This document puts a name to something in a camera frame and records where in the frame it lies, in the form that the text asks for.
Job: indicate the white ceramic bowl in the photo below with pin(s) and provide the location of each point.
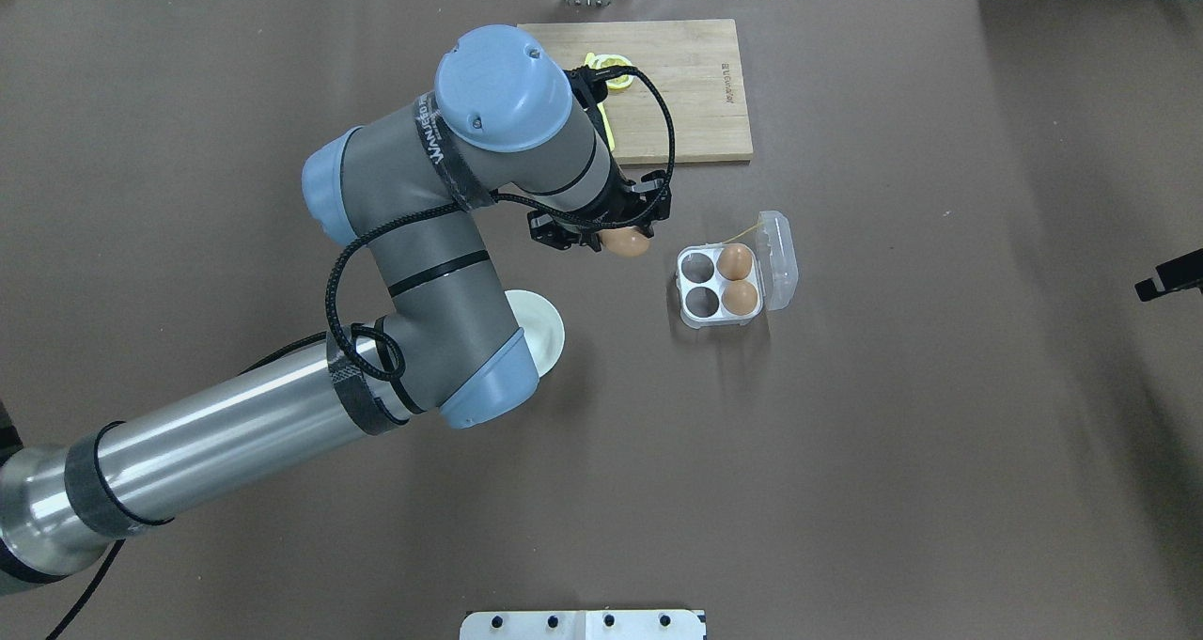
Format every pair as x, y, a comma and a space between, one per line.
544, 330

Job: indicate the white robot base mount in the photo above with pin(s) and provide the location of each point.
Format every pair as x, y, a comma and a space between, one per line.
586, 624

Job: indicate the white egg box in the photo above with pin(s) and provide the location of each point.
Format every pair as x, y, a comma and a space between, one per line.
776, 274

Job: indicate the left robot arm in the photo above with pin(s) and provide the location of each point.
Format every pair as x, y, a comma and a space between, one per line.
414, 315

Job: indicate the bamboo cutting board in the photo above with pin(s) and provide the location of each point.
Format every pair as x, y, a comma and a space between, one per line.
695, 64

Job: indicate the brown egg from bowl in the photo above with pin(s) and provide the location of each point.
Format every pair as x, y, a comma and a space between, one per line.
625, 242

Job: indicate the brown egg in box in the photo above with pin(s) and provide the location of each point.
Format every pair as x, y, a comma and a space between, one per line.
741, 298
735, 261

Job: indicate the yellow elastic band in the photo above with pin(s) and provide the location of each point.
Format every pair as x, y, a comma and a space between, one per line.
738, 233

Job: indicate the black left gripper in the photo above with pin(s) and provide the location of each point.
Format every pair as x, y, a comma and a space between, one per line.
615, 201

